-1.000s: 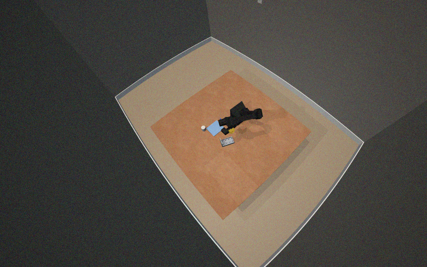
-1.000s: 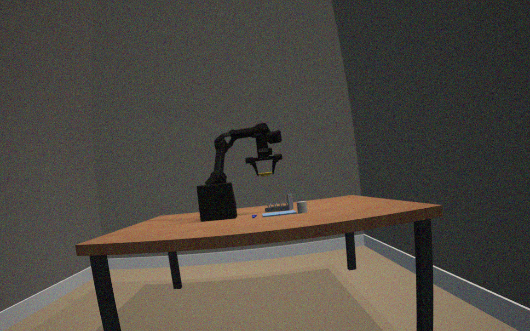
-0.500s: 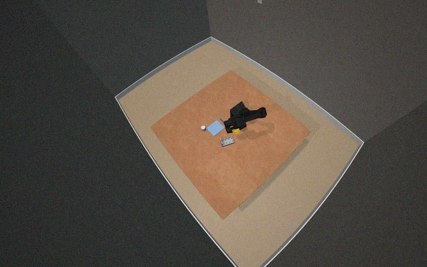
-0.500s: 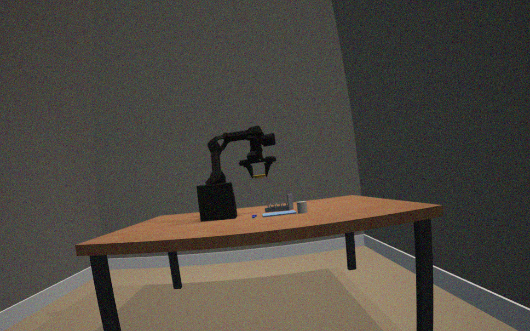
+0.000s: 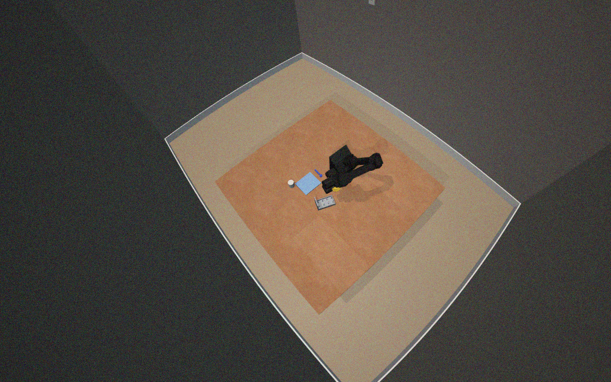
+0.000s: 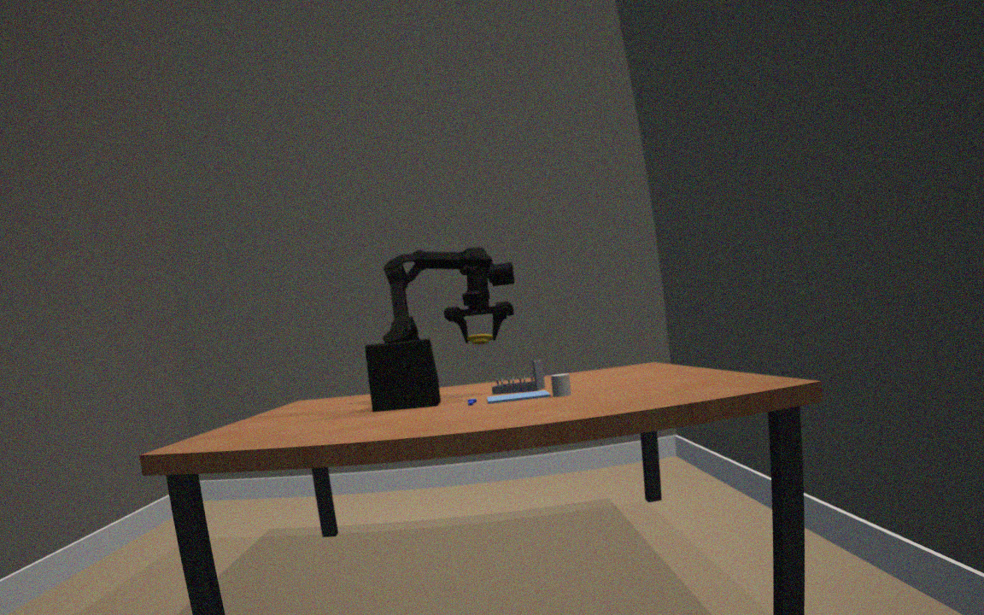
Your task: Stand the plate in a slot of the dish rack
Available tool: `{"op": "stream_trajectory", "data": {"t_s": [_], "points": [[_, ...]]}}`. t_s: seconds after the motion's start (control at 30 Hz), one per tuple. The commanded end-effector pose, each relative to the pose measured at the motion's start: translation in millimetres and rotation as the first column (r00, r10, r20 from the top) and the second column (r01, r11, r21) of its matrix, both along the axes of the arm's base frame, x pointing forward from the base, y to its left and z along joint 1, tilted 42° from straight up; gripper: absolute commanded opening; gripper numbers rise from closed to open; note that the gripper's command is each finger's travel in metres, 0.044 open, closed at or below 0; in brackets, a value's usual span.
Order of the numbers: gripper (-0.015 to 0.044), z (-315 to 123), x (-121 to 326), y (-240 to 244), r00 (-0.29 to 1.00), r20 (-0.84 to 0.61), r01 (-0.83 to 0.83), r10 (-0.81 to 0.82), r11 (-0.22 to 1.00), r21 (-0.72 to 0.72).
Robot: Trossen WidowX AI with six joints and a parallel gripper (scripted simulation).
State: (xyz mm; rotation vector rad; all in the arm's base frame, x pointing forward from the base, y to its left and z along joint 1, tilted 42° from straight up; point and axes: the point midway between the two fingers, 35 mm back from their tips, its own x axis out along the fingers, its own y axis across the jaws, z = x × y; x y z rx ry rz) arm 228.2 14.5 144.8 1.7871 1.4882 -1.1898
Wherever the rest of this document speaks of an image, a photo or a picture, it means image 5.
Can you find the light blue mat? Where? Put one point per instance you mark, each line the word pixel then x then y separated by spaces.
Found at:
pixel 308 183

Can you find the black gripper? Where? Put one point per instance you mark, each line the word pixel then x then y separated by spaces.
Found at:
pixel 328 190

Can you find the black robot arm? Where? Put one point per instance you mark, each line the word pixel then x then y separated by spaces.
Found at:
pixel 341 179

